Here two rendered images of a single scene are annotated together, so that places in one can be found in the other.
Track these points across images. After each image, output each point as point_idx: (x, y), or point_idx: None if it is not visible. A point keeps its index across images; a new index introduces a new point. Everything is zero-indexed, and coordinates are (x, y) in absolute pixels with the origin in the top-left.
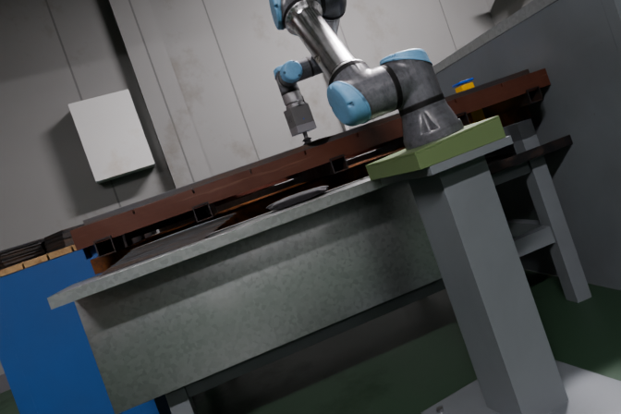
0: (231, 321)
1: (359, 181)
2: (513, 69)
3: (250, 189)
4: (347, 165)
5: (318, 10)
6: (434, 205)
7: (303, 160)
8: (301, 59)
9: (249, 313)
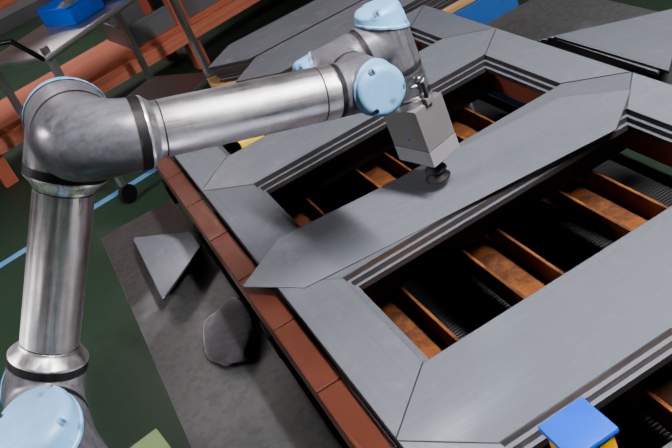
0: None
1: (256, 398)
2: None
3: (522, 97)
4: (277, 353)
5: (51, 193)
6: None
7: (242, 290)
8: (327, 63)
9: None
